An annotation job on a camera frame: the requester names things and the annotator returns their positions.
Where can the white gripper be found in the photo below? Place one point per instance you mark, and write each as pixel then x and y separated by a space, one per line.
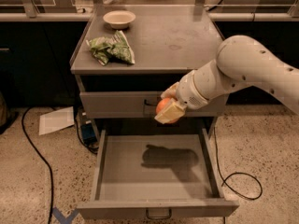
pixel 189 92

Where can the orange fruit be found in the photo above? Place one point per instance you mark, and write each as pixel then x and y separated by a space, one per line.
pixel 161 105

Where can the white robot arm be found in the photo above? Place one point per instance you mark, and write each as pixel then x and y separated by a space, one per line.
pixel 240 62

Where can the grey metal drawer cabinet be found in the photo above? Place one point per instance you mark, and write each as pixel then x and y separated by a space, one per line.
pixel 168 42

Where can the open grey middle drawer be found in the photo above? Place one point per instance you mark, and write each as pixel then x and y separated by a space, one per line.
pixel 156 177

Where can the closed grey upper drawer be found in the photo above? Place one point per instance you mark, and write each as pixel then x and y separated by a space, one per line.
pixel 120 104

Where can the green chip bag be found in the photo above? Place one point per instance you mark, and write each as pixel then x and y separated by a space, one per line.
pixel 103 49

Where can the blue power box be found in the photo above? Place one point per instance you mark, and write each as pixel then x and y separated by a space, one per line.
pixel 87 132

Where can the white paper bowl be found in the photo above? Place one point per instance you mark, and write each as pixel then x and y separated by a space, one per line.
pixel 119 19

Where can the white paper sheet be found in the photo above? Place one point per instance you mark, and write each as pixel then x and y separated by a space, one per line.
pixel 56 120

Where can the dark counter cabinet right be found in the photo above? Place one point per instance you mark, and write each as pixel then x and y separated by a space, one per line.
pixel 280 37

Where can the dark counter cabinet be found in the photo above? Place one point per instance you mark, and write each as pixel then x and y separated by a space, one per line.
pixel 280 37
pixel 35 62

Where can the dark counter cabinet left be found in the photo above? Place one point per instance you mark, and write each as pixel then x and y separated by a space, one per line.
pixel 35 62

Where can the blue floor tape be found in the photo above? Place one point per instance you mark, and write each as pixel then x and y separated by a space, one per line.
pixel 61 218

